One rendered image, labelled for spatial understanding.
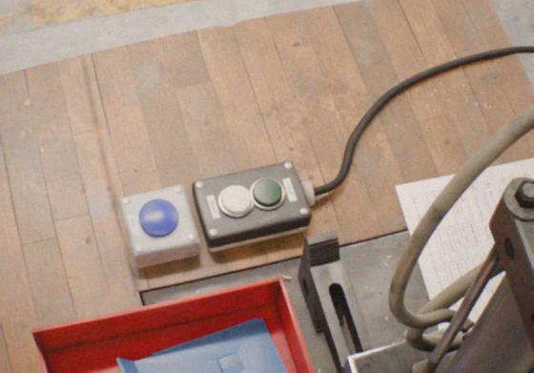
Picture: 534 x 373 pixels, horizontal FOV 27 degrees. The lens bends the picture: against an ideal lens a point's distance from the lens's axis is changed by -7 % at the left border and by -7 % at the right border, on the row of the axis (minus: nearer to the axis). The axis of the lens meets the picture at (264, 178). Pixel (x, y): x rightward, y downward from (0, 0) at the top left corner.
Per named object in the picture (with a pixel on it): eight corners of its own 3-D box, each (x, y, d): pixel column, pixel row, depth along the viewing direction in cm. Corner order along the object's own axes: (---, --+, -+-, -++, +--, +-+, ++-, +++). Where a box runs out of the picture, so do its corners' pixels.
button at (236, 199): (217, 197, 117) (217, 188, 115) (245, 192, 117) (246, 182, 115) (225, 223, 115) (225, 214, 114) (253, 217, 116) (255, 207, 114)
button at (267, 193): (248, 191, 117) (249, 181, 115) (276, 185, 118) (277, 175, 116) (256, 216, 116) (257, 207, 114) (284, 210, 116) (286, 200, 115)
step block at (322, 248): (297, 276, 115) (305, 236, 107) (324, 269, 115) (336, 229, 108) (315, 333, 112) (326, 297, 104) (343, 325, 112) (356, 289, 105)
